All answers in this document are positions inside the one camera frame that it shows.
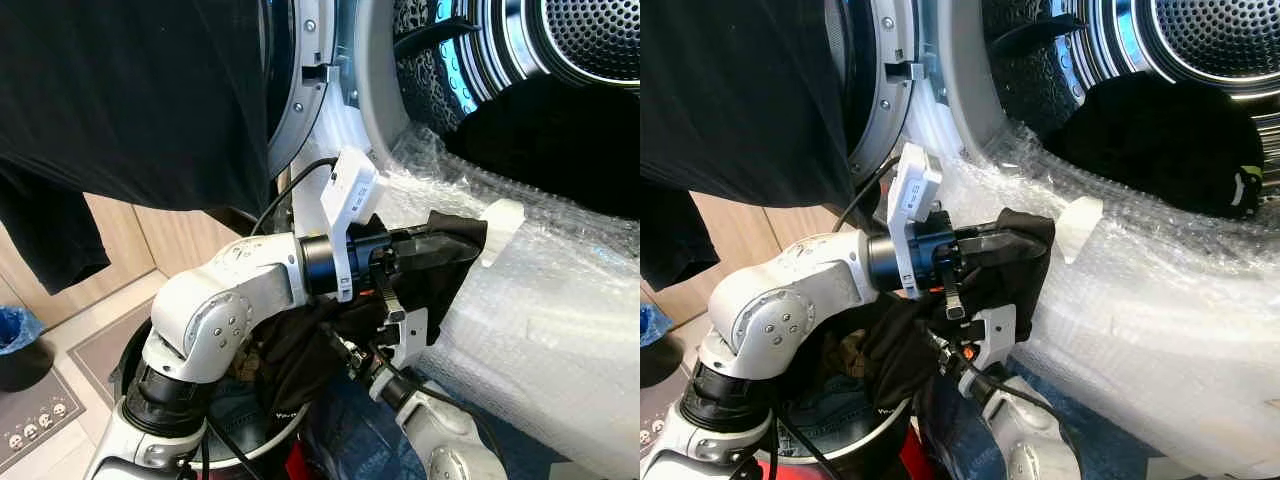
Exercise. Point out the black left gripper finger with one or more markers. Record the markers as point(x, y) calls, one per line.
point(430, 248)
point(1000, 248)

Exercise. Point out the black cloth garment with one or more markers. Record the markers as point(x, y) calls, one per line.
point(300, 350)
point(880, 350)

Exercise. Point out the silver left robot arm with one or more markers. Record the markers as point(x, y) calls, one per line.
point(200, 310)
point(775, 310)

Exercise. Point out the black clothes pile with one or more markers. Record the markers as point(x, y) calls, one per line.
point(550, 140)
point(1150, 140)

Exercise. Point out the washing machine with steel drum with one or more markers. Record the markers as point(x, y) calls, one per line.
point(1220, 30)
point(600, 30)

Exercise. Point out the white tape strip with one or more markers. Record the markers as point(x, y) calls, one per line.
point(1080, 225)
point(503, 225)

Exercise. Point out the blue plastic tarp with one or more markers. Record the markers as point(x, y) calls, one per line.
point(950, 430)
point(350, 440)

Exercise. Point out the brown camouflage garment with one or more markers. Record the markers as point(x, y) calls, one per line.
point(250, 360)
point(848, 352)

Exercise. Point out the blue denim jeans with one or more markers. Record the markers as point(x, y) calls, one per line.
point(235, 410)
point(830, 410)

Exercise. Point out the black round laundry bucket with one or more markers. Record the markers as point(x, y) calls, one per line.
point(850, 448)
point(262, 446)

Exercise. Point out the clear bubble wrap sheet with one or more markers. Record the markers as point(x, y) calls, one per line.
point(560, 330)
point(1150, 330)

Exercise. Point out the grey washer door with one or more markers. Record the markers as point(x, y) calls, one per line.
point(305, 110)
point(893, 110)

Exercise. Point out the light wooden cabinet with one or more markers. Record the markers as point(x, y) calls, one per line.
point(150, 250)
point(780, 235)

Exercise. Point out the black drum paddle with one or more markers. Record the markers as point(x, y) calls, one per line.
point(1030, 35)
point(435, 38)

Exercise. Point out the black bin with blue bag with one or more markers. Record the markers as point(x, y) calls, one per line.
point(20, 365)
point(655, 365)

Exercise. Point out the black hanging garment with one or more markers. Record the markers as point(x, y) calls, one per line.
point(740, 100)
point(120, 100)

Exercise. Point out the grey bordered floor mat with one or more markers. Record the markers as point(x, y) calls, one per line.
point(688, 350)
point(105, 345)

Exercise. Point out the grey patterned floor mat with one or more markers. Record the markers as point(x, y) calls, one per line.
point(40, 430)
point(660, 415)

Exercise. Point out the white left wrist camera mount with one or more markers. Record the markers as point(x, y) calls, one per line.
point(915, 190)
point(350, 190)

